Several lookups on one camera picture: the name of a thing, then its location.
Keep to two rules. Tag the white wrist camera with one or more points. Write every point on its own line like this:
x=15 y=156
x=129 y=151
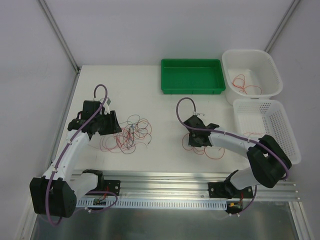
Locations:
x=106 y=107
x=198 y=114

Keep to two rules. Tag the orange wire cluster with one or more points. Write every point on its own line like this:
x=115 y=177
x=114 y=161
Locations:
x=216 y=154

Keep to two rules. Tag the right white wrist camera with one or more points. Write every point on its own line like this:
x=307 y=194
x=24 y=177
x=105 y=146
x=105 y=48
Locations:
x=198 y=114

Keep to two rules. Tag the right aluminium frame post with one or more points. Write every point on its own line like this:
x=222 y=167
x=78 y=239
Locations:
x=290 y=11

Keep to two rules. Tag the white solid plastic basket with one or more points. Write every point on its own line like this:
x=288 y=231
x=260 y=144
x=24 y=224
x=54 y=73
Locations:
x=250 y=74

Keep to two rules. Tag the aluminium frame post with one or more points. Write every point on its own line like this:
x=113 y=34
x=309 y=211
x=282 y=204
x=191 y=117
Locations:
x=59 y=35
x=290 y=11

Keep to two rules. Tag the white perforated plastic basket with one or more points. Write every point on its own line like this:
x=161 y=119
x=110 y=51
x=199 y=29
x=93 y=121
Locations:
x=255 y=118

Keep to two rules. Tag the green plastic tray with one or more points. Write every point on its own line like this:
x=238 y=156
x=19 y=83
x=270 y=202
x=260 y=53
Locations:
x=186 y=76

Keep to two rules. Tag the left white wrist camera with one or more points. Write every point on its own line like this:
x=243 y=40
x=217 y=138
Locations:
x=106 y=107

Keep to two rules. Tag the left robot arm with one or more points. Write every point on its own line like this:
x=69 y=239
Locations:
x=54 y=193

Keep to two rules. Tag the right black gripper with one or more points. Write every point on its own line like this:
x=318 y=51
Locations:
x=195 y=136

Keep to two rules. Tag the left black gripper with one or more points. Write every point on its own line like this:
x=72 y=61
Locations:
x=111 y=122

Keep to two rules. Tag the left aluminium frame post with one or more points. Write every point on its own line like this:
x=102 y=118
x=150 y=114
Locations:
x=59 y=35

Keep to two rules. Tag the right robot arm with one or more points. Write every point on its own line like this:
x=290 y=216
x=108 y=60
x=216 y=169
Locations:
x=268 y=163

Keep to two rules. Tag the aluminium mounting rail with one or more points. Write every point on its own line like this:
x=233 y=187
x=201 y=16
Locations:
x=191 y=186

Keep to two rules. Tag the white slotted cable duct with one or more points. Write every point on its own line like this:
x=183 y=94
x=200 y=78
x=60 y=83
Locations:
x=131 y=203

